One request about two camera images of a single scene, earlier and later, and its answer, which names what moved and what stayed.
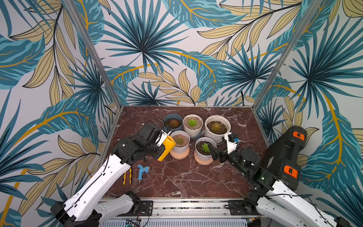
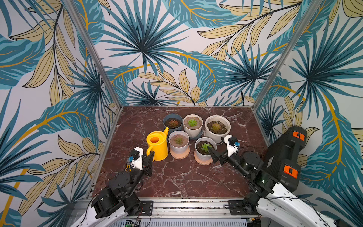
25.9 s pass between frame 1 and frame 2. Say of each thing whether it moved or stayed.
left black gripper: moved
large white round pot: stayed
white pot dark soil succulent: stayed
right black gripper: stayed
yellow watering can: moved
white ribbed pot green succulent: stayed
